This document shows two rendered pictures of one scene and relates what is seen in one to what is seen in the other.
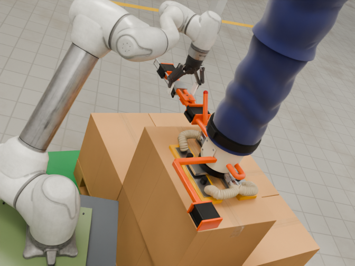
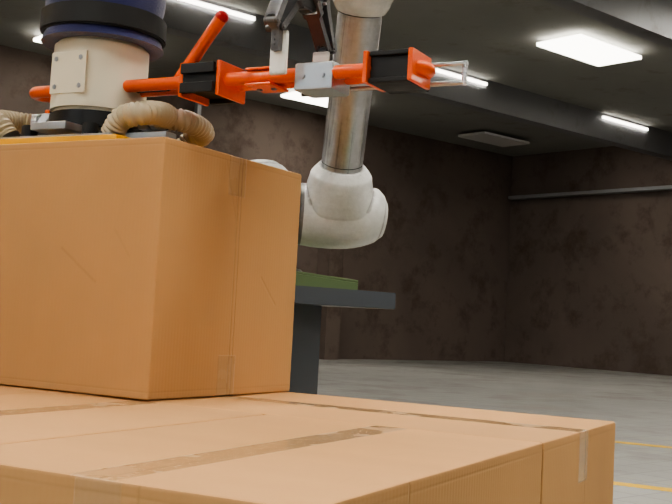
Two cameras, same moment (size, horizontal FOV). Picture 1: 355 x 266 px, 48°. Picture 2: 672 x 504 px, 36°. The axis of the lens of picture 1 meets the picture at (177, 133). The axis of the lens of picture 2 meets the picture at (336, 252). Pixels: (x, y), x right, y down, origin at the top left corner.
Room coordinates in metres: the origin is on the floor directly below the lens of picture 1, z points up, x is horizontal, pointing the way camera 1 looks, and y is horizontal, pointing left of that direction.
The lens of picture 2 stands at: (3.32, -0.50, 0.68)
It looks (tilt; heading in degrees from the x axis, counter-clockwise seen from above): 4 degrees up; 158
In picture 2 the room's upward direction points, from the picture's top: 3 degrees clockwise
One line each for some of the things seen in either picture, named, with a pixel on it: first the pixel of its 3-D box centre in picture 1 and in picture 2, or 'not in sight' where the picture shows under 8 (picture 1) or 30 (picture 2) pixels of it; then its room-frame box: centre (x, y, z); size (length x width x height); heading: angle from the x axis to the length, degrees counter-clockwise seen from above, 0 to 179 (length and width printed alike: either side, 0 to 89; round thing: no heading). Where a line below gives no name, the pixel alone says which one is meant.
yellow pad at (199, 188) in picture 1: (195, 170); not in sight; (1.34, -0.14, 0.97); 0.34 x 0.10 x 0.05; 40
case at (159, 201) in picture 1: (191, 200); (97, 271); (1.40, -0.19, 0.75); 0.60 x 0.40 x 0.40; 38
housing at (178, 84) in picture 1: (178, 87); (322, 80); (1.75, 0.09, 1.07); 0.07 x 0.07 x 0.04; 40
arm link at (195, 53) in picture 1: (198, 51); not in sight; (1.71, 0.07, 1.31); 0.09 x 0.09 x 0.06
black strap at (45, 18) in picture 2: (233, 131); (105, 29); (1.40, -0.21, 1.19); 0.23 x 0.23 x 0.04
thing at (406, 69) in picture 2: (168, 71); (396, 70); (1.86, 0.17, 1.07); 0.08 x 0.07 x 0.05; 40
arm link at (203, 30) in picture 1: (205, 28); not in sight; (1.71, 0.08, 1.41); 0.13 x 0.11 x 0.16; 74
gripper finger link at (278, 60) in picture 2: (194, 88); (279, 52); (1.75, 0.02, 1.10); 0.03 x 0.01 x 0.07; 40
